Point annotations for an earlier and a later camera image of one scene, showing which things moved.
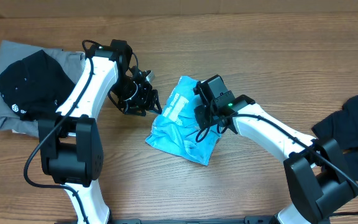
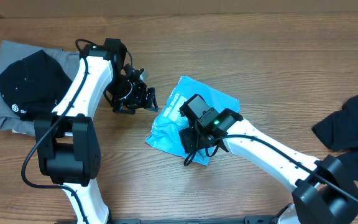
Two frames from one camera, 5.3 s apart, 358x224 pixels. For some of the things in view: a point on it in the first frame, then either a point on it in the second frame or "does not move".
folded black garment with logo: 32,88 does not move
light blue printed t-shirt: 176,129 does not move
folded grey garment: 71,61 does not move
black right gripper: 201,114 -> 187,137
